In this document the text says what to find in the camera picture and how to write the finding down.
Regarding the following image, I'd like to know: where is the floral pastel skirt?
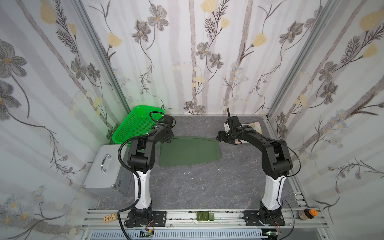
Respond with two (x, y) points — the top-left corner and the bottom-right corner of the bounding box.
(237, 122), (262, 144)

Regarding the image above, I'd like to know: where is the dark green skirt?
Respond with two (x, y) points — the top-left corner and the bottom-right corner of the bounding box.
(159, 136), (222, 167)

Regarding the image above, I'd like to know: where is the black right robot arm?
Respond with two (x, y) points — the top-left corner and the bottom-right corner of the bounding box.
(216, 116), (293, 226)

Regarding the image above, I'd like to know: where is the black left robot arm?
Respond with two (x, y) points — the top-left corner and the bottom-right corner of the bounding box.
(125, 115), (176, 228)

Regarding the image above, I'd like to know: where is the green plastic basket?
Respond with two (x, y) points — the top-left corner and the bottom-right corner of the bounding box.
(112, 105), (165, 145)

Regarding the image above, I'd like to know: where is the green terminal block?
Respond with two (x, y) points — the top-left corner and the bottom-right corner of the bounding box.
(197, 211), (215, 222)

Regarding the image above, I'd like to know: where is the silver metal case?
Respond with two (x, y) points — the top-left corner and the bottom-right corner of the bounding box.
(83, 145), (132, 197)

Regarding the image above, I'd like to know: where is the orange capped bottle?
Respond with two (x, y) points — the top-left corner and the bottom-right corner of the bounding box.
(298, 209), (319, 221)

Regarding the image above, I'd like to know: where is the small wooden block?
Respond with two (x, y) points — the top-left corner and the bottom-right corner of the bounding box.
(103, 213), (118, 223)

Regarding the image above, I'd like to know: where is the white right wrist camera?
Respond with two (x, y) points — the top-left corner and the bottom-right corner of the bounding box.
(224, 123), (230, 133)

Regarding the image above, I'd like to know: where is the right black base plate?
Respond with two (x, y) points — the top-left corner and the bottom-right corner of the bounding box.
(242, 208), (286, 227)

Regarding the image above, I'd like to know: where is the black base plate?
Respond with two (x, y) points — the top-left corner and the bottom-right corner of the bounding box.
(242, 208), (286, 227)
(124, 209), (167, 228)

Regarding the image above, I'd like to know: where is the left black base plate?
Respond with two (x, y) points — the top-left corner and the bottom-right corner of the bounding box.
(124, 209), (167, 228)

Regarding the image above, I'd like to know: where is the white slotted cable duct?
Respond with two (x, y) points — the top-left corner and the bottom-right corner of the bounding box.
(89, 229), (269, 240)

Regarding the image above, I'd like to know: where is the aluminium mounting rail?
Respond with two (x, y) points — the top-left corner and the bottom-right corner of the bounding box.
(80, 191), (328, 231)

